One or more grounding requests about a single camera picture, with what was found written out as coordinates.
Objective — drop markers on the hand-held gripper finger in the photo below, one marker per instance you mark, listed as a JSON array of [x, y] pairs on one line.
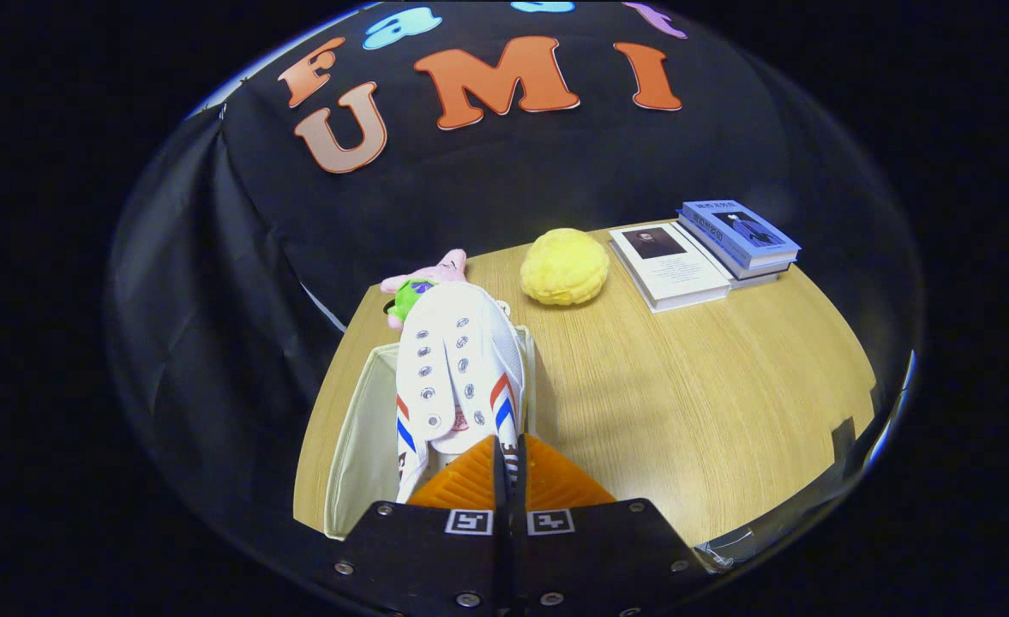
[[501, 557], [519, 557]]

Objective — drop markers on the brown fabric storage box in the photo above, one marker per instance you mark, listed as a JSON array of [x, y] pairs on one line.
[[367, 446]]

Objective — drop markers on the white shoe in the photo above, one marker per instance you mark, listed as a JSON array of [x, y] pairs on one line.
[[461, 300]]

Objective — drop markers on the pink plush toy green shorts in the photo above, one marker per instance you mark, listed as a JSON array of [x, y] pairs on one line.
[[444, 270]]

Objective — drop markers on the yellow plush bread toy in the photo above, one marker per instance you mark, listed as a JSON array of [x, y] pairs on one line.
[[564, 267]]

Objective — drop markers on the white portrait cover book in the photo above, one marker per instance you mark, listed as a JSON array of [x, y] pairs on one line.
[[675, 266]]

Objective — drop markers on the blue cover book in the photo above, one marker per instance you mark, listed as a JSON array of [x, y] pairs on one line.
[[740, 230]]

